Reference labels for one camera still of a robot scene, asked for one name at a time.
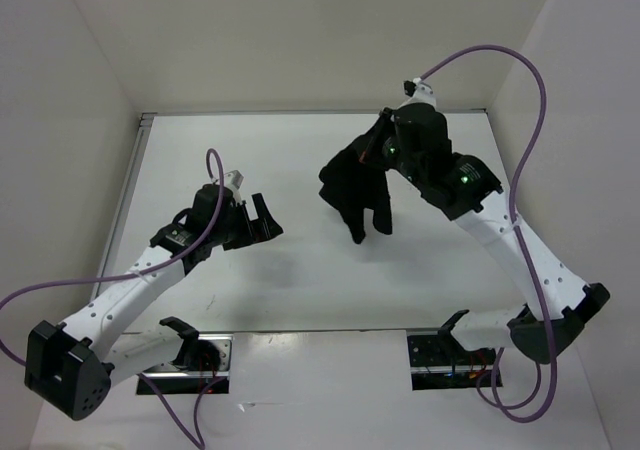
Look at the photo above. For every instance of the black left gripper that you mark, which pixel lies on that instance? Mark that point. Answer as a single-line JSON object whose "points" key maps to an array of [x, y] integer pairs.
{"points": [[265, 226]]}

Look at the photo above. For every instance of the black skirt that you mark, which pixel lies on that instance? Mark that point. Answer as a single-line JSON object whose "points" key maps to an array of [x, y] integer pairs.
{"points": [[351, 187]]}

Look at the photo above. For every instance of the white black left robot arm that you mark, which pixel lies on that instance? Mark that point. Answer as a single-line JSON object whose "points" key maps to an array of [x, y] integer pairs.
{"points": [[73, 364]]}

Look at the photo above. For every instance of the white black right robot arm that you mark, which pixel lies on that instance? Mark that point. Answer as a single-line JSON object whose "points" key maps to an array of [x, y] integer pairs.
{"points": [[558, 303]]}

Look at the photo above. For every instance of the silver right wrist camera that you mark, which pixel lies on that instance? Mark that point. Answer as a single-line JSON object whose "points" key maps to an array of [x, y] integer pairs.
{"points": [[418, 91]]}

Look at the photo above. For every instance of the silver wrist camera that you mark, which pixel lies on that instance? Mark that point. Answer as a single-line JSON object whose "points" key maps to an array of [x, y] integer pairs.
{"points": [[418, 91], [233, 180]]}

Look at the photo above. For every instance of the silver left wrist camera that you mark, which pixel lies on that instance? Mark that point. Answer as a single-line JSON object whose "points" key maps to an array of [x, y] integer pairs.
{"points": [[233, 180]]}

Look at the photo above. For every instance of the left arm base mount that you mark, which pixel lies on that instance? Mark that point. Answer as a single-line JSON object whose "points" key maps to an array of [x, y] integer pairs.
{"points": [[200, 365]]}

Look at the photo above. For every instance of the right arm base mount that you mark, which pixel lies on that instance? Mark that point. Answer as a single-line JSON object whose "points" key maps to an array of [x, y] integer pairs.
{"points": [[437, 365]]}

